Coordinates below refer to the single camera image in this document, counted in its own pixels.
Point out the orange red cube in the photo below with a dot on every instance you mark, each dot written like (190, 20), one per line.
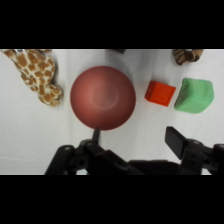
(160, 93)

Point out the green soft block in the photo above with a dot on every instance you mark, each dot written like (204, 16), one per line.
(194, 96)

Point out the giraffe plush toy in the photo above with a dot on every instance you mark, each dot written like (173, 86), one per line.
(33, 68)

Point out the pink bowl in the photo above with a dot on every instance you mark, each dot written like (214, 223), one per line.
(102, 98)

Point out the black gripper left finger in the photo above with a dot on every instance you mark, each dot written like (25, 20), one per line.
(96, 136)

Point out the brown striped plush toy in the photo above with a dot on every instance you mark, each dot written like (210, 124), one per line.
(186, 56)

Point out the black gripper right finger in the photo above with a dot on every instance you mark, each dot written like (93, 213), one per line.
(175, 141)

